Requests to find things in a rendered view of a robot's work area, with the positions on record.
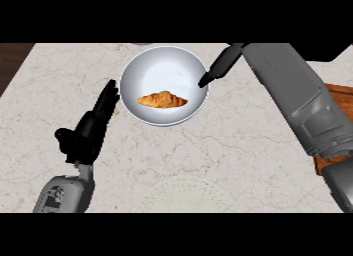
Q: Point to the pale round placemat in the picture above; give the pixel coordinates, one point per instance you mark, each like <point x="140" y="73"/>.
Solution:
<point x="189" y="200"/>

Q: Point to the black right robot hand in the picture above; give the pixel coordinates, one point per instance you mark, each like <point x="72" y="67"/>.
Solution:
<point x="224" y="65"/>

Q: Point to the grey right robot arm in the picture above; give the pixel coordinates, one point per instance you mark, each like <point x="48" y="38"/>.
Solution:
<point x="302" y="100"/>

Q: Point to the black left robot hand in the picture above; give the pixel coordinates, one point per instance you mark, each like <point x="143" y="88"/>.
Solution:
<point x="88" y="133"/>

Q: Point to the white bowl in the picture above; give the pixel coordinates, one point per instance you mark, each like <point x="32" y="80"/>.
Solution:
<point x="165" y="66"/>

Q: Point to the golden brown croissant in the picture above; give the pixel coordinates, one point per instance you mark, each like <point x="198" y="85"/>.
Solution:
<point x="162" y="100"/>

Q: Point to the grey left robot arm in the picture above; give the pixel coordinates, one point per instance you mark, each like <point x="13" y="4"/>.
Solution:
<point x="66" y="196"/>

